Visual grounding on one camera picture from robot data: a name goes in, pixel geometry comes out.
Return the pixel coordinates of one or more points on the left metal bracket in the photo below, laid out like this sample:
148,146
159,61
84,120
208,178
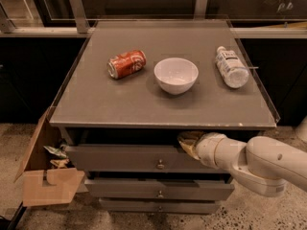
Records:
79,16

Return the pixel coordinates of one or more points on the right metal bracket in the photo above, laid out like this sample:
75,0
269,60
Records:
200,9

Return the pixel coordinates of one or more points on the clear plastic water bottle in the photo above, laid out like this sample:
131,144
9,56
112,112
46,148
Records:
231,68

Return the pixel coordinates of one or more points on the metal bracket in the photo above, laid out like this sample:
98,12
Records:
200,9
79,16

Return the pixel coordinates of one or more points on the cardboard box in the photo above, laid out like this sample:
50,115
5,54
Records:
43,185

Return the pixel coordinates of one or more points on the grey bottom drawer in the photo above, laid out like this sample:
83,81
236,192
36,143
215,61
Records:
160,206

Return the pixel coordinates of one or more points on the grey drawer cabinet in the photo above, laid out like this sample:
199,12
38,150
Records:
93,108

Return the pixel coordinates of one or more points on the grey middle drawer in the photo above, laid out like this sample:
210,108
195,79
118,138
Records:
159,189

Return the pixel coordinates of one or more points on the white bowl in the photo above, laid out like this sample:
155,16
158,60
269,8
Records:
175,75

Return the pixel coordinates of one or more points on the crumpled green wrapper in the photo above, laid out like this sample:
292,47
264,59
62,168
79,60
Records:
58,152

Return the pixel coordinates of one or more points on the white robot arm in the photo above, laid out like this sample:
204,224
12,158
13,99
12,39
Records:
262,164

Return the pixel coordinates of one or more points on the red soda can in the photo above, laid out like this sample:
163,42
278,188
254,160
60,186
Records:
126,64

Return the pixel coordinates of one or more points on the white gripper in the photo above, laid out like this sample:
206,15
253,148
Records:
205,149

